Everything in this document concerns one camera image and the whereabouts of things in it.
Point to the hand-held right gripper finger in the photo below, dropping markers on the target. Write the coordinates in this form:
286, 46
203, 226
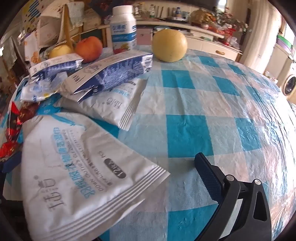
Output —
208, 173

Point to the white wipes packet blue feather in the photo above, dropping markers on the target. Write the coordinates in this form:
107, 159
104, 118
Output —
115, 104

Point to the large white wipes packet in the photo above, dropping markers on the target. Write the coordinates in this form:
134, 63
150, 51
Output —
81, 173

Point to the white blue milk carton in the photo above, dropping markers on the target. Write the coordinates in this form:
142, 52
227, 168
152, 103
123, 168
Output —
53, 68
108, 74

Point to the blue white checkered tablecloth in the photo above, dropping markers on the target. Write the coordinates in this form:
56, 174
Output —
196, 104

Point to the white washing machine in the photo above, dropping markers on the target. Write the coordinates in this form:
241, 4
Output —
290, 84

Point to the white TV cabinet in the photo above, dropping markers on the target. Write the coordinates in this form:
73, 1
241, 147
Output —
208, 44

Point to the large yellow pear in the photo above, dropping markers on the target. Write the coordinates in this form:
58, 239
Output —
170, 45

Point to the pastel plastic drawer cabinet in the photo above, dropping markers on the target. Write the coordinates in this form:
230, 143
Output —
282, 53

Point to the tall white lace-covered appliance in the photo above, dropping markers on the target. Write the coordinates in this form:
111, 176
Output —
261, 34

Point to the dried flower bouquet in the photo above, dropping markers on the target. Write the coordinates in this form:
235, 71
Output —
231, 25

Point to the golden ornament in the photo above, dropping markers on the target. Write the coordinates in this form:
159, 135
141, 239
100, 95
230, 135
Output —
201, 16

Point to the white yogurt bottle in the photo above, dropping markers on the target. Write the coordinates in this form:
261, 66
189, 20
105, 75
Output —
122, 27

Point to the clear plastic bottle green label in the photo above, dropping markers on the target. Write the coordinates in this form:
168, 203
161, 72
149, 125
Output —
152, 11

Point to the red apple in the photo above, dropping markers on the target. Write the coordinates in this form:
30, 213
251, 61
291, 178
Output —
89, 48

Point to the small yellow pear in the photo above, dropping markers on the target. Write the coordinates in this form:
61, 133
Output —
60, 51

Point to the dark wrapped red flower bouquet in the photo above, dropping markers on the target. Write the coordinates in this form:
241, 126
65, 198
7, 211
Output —
104, 5

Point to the red shiny wrapper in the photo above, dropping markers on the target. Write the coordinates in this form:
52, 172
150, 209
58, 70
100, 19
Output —
13, 129

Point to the light wooden chair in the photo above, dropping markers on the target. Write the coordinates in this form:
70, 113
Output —
67, 30

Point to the orange print white tablecloth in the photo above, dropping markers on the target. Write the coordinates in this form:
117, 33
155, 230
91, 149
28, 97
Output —
32, 51

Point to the white printed cardboard box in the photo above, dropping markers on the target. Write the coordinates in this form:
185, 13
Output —
49, 25

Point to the colourful wall chart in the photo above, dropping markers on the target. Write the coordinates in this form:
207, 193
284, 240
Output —
34, 9

